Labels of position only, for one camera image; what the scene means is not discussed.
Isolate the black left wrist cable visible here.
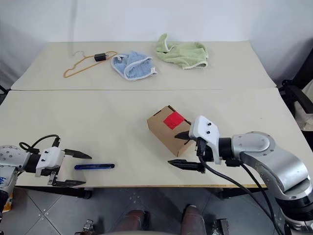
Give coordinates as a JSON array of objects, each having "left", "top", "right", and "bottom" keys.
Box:
[{"left": 19, "top": 134, "right": 61, "bottom": 155}]

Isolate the small metal foot piece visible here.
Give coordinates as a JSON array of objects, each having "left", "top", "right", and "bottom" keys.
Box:
[
  {"left": 82, "top": 218, "right": 95, "bottom": 232},
  {"left": 212, "top": 218, "right": 230, "bottom": 235}
]

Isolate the orange wire clothes hanger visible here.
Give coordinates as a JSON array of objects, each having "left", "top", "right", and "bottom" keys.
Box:
[{"left": 64, "top": 50, "right": 118, "bottom": 79}]

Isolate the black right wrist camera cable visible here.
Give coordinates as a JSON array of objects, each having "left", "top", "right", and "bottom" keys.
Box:
[{"left": 197, "top": 138, "right": 284, "bottom": 235}]

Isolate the light blue towel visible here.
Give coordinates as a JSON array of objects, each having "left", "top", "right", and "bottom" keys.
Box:
[{"left": 111, "top": 50, "right": 158, "bottom": 82}]

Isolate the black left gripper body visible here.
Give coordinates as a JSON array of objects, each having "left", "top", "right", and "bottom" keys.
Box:
[{"left": 39, "top": 148, "right": 67, "bottom": 187}]

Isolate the red tape patch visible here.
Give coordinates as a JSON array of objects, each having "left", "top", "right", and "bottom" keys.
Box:
[{"left": 163, "top": 112, "right": 185, "bottom": 129}]

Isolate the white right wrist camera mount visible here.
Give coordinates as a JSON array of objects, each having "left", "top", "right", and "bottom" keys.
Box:
[{"left": 189, "top": 115, "right": 225, "bottom": 165}]

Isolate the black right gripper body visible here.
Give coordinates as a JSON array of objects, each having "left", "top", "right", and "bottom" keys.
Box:
[{"left": 192, "top": 137, "right": 216, "bottom": 173}]

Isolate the black table leg frame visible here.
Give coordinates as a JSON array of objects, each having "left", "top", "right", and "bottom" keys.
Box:
[{"left": 15, "top": 185, "right": 93, "bottom": 200}]

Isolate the dark brown rounded shape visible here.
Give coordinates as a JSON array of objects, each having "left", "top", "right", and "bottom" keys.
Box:
[
  {"left": 121, "top": 209, "right": 150, "bottom": 232},
  {"left": 180, "top": 204, "right": 206, "bottom": 235}
]

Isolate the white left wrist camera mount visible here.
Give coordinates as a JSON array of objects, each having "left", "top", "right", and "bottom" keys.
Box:
[{"left": 36, "top": 147, "right": 65, "bottom": 178}]

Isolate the brown cardboard box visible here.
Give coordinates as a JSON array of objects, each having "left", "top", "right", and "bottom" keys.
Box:
[{"left": 146, "top": 105, "right": 196, "bottom": 157}]

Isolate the orange yellow packet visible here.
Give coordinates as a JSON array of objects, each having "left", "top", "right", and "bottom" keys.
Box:
[{"left": 2, "top": 192, "right": 13, "bottom": 212}]

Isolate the light green towel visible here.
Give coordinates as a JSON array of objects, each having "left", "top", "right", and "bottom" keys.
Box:
[{"left": 156, "top": 32, "right": 209, "bottom": 71}]

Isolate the black office chair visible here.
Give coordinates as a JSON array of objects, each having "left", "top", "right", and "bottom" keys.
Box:
[{"left": 278, "top": 45, "right": 313, "bottom": 114}]

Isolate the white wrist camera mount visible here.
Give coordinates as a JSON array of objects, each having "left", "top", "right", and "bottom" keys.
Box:
[
  {"left": 189, "top": 115, "right": 225, "bottom": 165},
  {"left": 36, "top": 147, "right": 65, "bottom": 178}
]

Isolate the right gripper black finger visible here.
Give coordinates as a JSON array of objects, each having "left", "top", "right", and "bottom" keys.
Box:
[
  {"left": 168, "top": 159, "right": 205, "bottom": 172},
  {"left": 175, "top": 130, "right": 194, "bottom": 142}
]

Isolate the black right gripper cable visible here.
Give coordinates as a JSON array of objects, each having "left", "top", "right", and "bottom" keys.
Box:
[{"left": 225, "top": 158, "right": 282, "bottom": 232}]

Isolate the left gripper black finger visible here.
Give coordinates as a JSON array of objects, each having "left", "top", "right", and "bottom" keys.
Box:
[
  {"left": 52, "top": 179, "right": 87, "bottom": 188},
  {"left": 64, "top": 148, "right": 92, "bottom": 160}
]

